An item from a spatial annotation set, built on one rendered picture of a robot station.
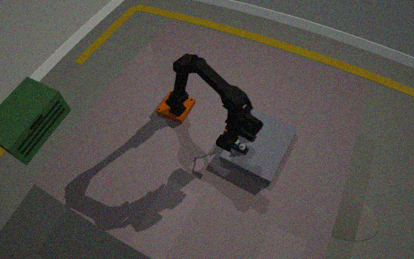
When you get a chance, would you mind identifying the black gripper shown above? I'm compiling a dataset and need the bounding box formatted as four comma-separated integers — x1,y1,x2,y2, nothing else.
216,118,240,152

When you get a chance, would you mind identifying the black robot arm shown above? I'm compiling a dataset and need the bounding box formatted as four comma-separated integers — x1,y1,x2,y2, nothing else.
166,53,262,141

